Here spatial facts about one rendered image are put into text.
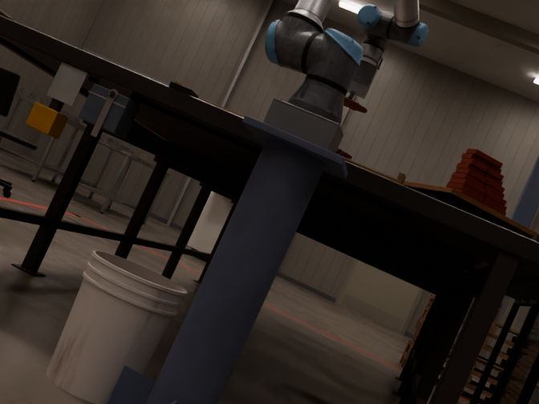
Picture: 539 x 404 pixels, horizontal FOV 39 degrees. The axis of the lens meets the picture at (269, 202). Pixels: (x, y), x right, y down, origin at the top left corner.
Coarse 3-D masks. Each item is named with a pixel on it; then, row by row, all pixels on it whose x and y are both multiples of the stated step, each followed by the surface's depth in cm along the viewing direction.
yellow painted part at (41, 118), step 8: (40, 104) 241; (56, 104) 244; (32, 112) 241; (40, 112) 240; (48, 112) 240; (56, 112) 239; (32, 120) 241; (40, 120) 240; (48, 120) 240; (56, 120) 240; (64, 120) 245; (40, 128) 240; (48, 128) 239; (56, 128) 242; (56, 136) 244
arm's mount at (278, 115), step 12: (276, 108) 191; (288, 108) 191; (300, 108) 190; (264, 120) 191; (276, 120) 191; (288, 120) 190; (300, 120) 190; (312, 120) 190; (324, 120) 189; (288, 132) 190; (300, 132) 190; (312, 132) 189; (324, 132) 189; (336, 132) 190; (324, 144) 188; (336, 144) 200
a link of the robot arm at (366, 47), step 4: (364, 44) 248; (368, 44) 247; (364, 48) 247; (368, 48) 246; (372, 48) 246; (376, 48) 246; (364, 52) 246; (368, 52) 246; (372, 52) 246; (376, 52) 246; (380, 52) 247; (364, 56) 247; (368, 56) 246; (372, 56) 246; (376, 56) 247; (380, 56) 249; (372, 60) 247; (376, 60) 247
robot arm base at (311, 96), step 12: (312, 84) 194; (324, 84) 193; (336, 84) 193; (300, 96) 195; (312, 96) 192; (324, 96) 192; (336, 96) 194; (312, 108) 191; (324, 108) 191; (336, 108) 194; (336, 120) 194
